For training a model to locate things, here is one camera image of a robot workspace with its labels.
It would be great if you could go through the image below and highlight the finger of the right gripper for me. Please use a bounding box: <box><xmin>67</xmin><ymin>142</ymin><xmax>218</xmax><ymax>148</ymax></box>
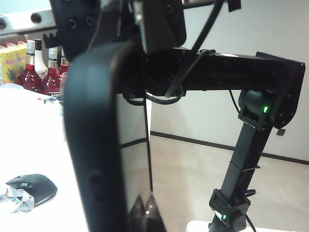
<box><xmin>140</xmin><ymin>0</ymin><xmax>188</xmax><ymax>53</ymax></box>
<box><xmin>42</xmin><ymin>0</ymin><xmax>102</xmax><ymax>61</ymax></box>

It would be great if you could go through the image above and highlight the black computer mouse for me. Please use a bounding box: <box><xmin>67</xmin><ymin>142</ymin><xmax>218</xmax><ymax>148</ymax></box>
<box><xmin>5</xmin><ymin>173</ymin><xmax>59</xmax><ymax>209</ymax></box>

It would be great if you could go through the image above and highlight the black smartphone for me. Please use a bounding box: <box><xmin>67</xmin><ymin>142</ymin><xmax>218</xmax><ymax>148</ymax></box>
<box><xmin>63</xmin><ymin>41</ymin><xmax>155</xmax><ymax>232</ymax></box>

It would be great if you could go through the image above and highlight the grey lanyard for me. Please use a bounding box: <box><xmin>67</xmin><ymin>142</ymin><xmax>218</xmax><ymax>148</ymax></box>
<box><xmin>0</xmin><ymin>186</ymin><xmax>36</xmax><ymax>214</ymax></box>

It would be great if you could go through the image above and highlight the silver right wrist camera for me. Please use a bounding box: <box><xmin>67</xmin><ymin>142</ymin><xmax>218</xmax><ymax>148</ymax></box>
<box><xmin>0</xmin><ymin>8</ymin><xmax>59</xmax><ymax>34</ymax></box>

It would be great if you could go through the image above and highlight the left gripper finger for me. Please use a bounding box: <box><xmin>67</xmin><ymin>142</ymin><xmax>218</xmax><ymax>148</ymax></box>
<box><xmin>144</xmin><ymin>194</ymin><xmax>168</xmax><ymax>232</ymax></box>

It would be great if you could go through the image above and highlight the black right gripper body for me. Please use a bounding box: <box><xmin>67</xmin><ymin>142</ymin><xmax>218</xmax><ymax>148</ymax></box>
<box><xmin>120</xmin><ymin>47</ymin><xmax>192</xmax><ymax>100</ymax></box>

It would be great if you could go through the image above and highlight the white liquor bottle black cap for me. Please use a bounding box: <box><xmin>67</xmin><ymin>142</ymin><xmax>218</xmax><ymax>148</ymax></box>
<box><xmin>33</xmin><ymin>38</ymin><xmax>48</xmax><ymax>81</ymax></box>

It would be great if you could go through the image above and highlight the yellow juice carton pack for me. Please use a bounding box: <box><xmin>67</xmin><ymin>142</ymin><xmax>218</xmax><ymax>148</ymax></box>
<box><xmin>0</xmin><ymin>43</ymin><xmax>28</xmax><ymax>85</ymax></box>

